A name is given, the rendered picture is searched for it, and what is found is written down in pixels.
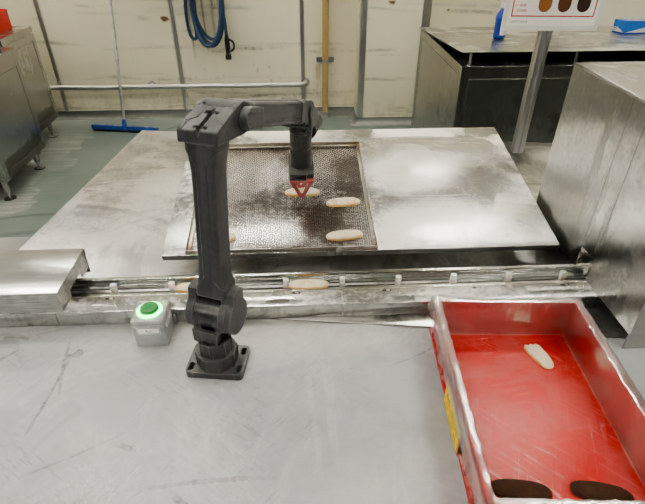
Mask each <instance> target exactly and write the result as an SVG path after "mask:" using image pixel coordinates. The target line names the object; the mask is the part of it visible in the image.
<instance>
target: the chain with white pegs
mask: <svg viewBox="0 0 645 504"><path fill-rule="evenodd" d="M512 275H513V274H512V272H511V271H510V272H506V274H505V278H504V280H502V281H476V282H503V281H536V280H543V279H536V280H511V279H512ZM566 276H567V271H566V270H561V271H560V274H559V277H558V279H544V280H569V279H572V278H569V279H566ZM401 278H402V277H401V275H396V277H395V284H377V285H404V284H405V283H403V284H401ZM456 281H457V274H456V273H451V277H450V282H446V283H470V282H475V281H469V282H456ZM437 283H445V282H436V283H406V284H437ZM283 286H284V287H276V288H290V287H289V279H288V278H283ZM338 286H345V276H340V285H336V286H328V287H338ZM168 287H169V291H142V292H172V291H175V283H174V281H170V282H169V283H168ZM110 289H111V293H139V292H141V291H137V292H119V291H118V288H117V284H116V283H111V284H110Z"/></svg>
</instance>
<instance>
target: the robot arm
mask: <svg viewBox="0 0 645 504"><path fill-rule="evenodd" d="M322 123H323V119H322V116H321V115H320V114H319V113H318V108H315V106H314V102H313V101H312V100H303V99H294V98H281V99H234V98H223V99H221V98H212V97H205V98H203V99H202V100H201V101H197V102H196V103H195V104H194V107H193V110H192V111H191V112H190V113H189V114H188V116H187V117H186V118H185V119H184V120H183V121H182V123H181V124H180V125H179V126H178V127H177V140H178V141H179V142H184V144H185V151H186V153H187V155H188V159H189V163H190V169H191V176H192V189H193V201H194V214H195V227H196V240H197V252H198V266H199V273H198V278H195V279H194V280H193V281H192V282H191V283H190V284H189V285H188V287H187V288H188V299H187V302H186V305H185V320H186V322H187V323H188V324H192V325H194V327H193V328H192V332H193V337H194V340H195V341H198V343H197V344H196V345H195V347H194V349H193V352H192V354H191V357H190V359H189V362H188V364H187V367H186V374H187V376H188V377H190V378H205V379H221V380H236V381H239V380H242V379H243V377H244V373H245V370H246V366H247V362H248V359H249V355H250V350H249V346H247V345H238V344H237V342H235V340H234V339H233V338H232V336H231V334H232V335H237V334H238V333H239V332H240V331H241V329H242V327H243V325H244V323H245V320H246V316H247V301H246V299H245V298H243V288H242V287H238V286H235V279H234V277H233V273H232V268H231V261H230V242H229V219H228V197H227V175H226V166H227V155H228V149H229V147H230V143H229V141H231V140H233V139H235V138H237V137H239V136H241V135H243V134H245V133H246V132H247V131H251V130H258V129H263V128H265V127H273V126H281V125H282V126H285V127H290V129H289V133H290V154H289V182H290V184H291V185H292V187H293V188H294V189H295V191H296V193H297V194H298V196H299V197H300V198H304V197H305V195H306V194H307V192H308V190H309V189H310V187H311V186H312V184H313V183H314V163H313V156H312V148H311V146H312V138H313V137H314V136H315V135H316V133H317V132H318V130H319V129H320V127H321V126H322ZM301 183H302V184H301ZM306 184H307V185H306ZM305 186H306V187H305ZM299 188H305V189H304V191H303V193H301V192H300V190H299Z"/></svg>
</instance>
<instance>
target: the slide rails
mask: <svg viewBox="0 0 645 504"><path fill-rule="evenodd" d="M560 271H561V270H559V271H525V272H512V274H513V275H512V278H532V277H559V274H560ZM566 271H567V276H583V273H584V271H583V270H566ZM505 274H506V272H491V273H457V280H465V279H498V278H505ZM395 277H396V275H389V276H355V277H345V283H365V282H395ZM401 277H402V278H401V281H431V280H450V277H451V274H423V275H401ZM288 279H289V283H290V282H292V281H295V280H299V279H321V280H325V281H327V282H328V283H329V284H331V283H340V277H321V278H288ZM586 280H587V279H569V280H536V281H503V282H470V283H437V284H404V285H371V286H338V287H326V288H323V289H331V288H364V287H397V286H430V285H463V284H496V283H529V282H562V281H586ZM168 283H169V282H151V283H117V288H118V290H131V289H164V288H169V287H168ZM264 285H283V279H253V280H235V286H264ZM97 290H111V289H110V284H83V285H73V286H72V288H71V289H70V291H97ZM265 290H295V289H291V288H271V289H243V291H265ZM166 293H179V292H176V291H172V292H139V293H106V294H72V296H100V295H133V294H166Z"/></svg>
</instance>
